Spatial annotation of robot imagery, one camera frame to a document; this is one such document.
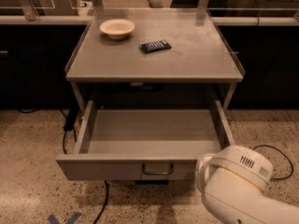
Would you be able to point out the grey top drawer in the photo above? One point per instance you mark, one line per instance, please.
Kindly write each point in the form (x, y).
(113, 144)

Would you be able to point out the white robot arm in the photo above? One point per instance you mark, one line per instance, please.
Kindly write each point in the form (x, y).
(232, 183)

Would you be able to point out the grey drawer cabinet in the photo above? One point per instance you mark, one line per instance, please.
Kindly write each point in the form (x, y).
(198, 55)

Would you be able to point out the blue snack packet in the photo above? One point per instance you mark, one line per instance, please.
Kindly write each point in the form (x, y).
(155, 46)

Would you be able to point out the black power adapter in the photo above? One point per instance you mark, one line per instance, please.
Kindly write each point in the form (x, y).
(70, 120)

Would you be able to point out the white bowl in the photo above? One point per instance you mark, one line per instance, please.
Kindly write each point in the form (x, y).
(117, 29)

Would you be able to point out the blue tape cross mark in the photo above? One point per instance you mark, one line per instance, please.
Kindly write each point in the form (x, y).
(55, 218)

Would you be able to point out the long background counter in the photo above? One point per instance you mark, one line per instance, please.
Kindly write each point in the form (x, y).
(149, 14)

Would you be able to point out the metal top drawer handle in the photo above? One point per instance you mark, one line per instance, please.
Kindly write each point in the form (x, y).
(157, 169)

